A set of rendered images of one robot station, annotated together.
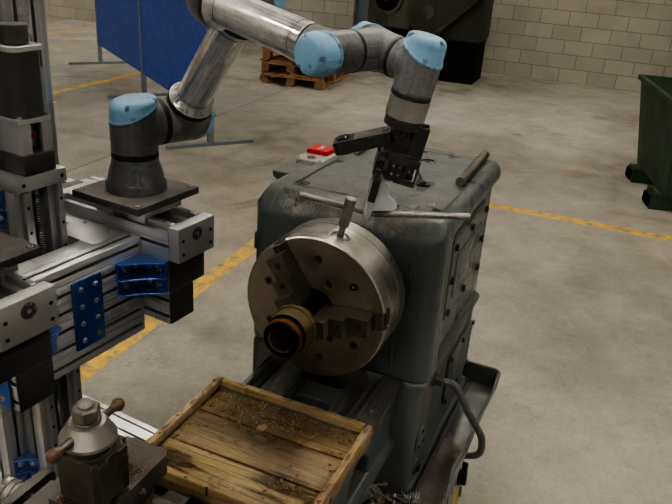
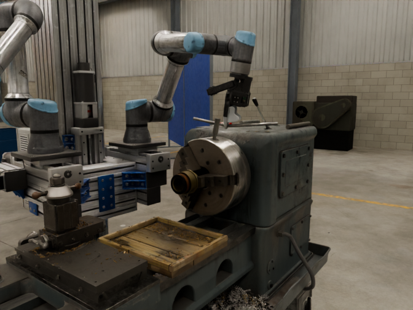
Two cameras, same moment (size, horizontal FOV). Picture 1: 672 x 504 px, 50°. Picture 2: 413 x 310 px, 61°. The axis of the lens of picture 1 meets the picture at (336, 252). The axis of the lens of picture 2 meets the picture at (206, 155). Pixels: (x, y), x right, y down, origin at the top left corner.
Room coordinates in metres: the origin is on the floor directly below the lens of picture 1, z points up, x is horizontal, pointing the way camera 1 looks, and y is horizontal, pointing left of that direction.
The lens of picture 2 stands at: (-0.03, -0.32, 1.39)
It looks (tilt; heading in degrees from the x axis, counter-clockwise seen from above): 9 degrees down; 14
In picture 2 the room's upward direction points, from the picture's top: straight up
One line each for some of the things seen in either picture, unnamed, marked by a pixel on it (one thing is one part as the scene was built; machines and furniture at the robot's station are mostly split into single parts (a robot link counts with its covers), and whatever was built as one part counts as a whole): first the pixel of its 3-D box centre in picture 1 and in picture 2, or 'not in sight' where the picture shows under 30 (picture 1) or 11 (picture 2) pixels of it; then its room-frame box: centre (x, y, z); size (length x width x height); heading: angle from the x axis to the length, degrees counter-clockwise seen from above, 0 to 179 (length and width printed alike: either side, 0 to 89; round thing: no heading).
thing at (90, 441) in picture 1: (87, 429); (58, 190); (0.80, 0.33, 1.13); 0.08 x 0.08 x 0.03
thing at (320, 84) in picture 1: (307, 62); not in sight; (9.61, 0.55, 0.22); 1.25 x 0.86 x 0.44; 163
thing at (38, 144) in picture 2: not in sight; (45, 140); (1.29, 0.75, 1.21); 0.15 x 0.15 x 0.10
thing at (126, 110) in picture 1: (136, 123); (137, 111); (1.73, 0.51, 1.33); 0.13 x 0.12 x 0.14; 137
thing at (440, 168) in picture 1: (381, 242); (252, 165); (1.72, -0.12, 1.06); 0.59 x 0.48 x 0.39; 158
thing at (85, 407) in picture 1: (86, 409); (57, 179); (0.80, 0.33, 1.17); 0.04 x 0.04 x 0.03
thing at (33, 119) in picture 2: not in sight; (42, 114); (1.29, 0.76, 1.33); 0.13 x 0.12 x 0.14; 83
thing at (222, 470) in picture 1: (256, 448); (163, 242); (1.09, 0.12, 0.89); 0.36 x 0.30 x 0.04; 68
